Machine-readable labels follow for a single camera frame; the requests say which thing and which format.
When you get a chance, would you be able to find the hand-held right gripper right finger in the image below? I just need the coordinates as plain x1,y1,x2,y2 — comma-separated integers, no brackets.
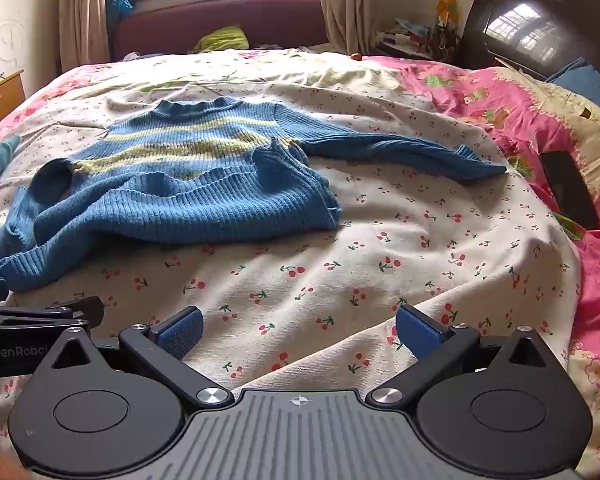
366,304,556,407

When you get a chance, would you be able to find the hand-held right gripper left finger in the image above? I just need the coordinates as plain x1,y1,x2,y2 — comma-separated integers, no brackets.
42,306,236,408

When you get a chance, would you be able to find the blue knit sweater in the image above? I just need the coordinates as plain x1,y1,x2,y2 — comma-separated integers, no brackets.
0,96,508,293

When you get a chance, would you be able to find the cherry print bedsheet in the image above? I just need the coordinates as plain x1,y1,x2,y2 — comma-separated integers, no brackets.
0,50,581,480

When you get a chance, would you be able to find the wooden cabinet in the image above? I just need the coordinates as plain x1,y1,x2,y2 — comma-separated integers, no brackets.
0,69,27,133

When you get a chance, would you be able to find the black phone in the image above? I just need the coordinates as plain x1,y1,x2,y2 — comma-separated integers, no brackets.
538,150,600,231

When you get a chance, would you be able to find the pink floral quilt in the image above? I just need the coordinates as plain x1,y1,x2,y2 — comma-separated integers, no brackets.
0,47,600,478

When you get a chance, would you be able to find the brown bag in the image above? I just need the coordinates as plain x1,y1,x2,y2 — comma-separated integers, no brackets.
427,25,461,61

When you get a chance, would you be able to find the beige curtain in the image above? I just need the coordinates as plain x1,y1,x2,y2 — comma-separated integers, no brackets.
315,0,376,56
59,0,112,73

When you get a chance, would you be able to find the pile of books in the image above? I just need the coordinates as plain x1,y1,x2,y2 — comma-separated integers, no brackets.
375,17,438,56

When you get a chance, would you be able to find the green cushion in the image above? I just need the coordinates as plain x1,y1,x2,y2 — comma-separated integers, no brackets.
194,25,251,53

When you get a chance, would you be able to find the blue pillow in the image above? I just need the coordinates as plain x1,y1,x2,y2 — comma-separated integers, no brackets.
547,56,600,123

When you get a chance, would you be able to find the blue plastic bag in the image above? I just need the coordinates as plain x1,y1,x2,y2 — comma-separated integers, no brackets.
105,0,133,28

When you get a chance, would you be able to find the yellow toy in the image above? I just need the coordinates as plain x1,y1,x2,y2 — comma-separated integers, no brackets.
435,0,461,26

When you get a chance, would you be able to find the dark glossy headboard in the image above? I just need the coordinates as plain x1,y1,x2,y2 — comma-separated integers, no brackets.
457,0,600,83

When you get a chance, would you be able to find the maroon sofa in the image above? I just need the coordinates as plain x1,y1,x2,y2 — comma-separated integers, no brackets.
111,0,331,63

